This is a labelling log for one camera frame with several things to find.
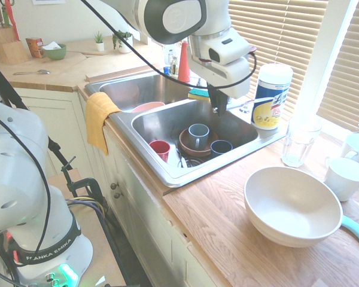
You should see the red cup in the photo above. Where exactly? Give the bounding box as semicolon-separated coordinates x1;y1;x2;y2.
148;139;172;164

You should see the clear drinking glass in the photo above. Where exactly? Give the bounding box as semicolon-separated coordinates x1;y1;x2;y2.
281;116;323;169

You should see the black metal clamp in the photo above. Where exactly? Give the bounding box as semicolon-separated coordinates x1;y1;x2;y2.
61;155;109;212

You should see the large cream bowl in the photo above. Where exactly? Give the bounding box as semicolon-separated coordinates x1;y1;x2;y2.
244;166;344;249

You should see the stainless steel double sink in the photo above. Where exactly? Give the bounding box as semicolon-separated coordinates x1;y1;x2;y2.
84;70;290;188

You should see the plywood mounting board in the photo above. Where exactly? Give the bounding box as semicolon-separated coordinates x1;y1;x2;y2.
46;168;127;287

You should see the red cone-shaped bottle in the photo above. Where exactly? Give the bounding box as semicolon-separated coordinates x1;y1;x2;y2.
177;41;191;83

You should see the dark blue mug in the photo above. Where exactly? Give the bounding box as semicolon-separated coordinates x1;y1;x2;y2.
209;139;233;155

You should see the red-handled knife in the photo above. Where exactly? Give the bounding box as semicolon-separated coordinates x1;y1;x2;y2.
4;0;21;41

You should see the grey ceramic mug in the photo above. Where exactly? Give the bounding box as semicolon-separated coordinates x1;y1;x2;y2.
187;123;211;149

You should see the Lysol wipes canister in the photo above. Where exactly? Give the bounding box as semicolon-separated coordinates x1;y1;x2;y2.
251;63;294;131

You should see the yellow dish towel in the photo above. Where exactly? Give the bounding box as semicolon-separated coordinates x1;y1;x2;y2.
85;91;123;157

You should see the wooden window blind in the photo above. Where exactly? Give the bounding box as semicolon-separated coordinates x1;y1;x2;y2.
227;0;329;122
316;0;359;135

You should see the green bowl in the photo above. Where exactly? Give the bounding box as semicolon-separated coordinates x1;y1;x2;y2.
42;42;68;61

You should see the teal knife handle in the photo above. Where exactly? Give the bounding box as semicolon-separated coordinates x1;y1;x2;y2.
340;215;359;251

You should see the wooden knife block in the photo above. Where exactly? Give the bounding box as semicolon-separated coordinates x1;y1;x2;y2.
0;25;29;66

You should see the steel sink drain strainer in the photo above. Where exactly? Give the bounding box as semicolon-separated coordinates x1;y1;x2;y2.
182;157;205;168

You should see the small clear bottle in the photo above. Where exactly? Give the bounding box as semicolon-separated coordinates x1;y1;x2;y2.
164;48;180;75

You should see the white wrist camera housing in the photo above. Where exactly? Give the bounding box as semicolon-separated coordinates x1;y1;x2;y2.
188;28;250;66

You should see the small plant in white pot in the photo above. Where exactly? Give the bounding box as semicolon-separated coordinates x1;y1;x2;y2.
93;30;106;52

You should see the orange cardboard box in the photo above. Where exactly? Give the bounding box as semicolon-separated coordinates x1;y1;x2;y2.
25;37;45;59

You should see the trailing plant in white pot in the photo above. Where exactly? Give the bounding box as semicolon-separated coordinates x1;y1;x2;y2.
111;29;136;54

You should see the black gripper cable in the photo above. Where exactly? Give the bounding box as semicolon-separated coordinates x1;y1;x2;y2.
80;0;258;91

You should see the yellow green blue sponge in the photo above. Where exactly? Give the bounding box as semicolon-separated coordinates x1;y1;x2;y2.
187;87;211;102

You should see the brown wooden bowl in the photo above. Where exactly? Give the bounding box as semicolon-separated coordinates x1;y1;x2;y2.
178;127;220;157

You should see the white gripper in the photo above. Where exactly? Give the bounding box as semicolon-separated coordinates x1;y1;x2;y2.
191;56;252;118

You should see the cream kitchen cabinet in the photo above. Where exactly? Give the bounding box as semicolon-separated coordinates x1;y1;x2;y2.
11;86;232;287

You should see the steel spoon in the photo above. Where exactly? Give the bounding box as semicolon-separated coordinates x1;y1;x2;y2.
13;69;51;76

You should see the pink bowl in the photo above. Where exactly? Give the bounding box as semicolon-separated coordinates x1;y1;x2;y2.
131;101;166;114

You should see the white-handled steel cutlery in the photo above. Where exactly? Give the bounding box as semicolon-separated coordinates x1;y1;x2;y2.
175;148;188;169

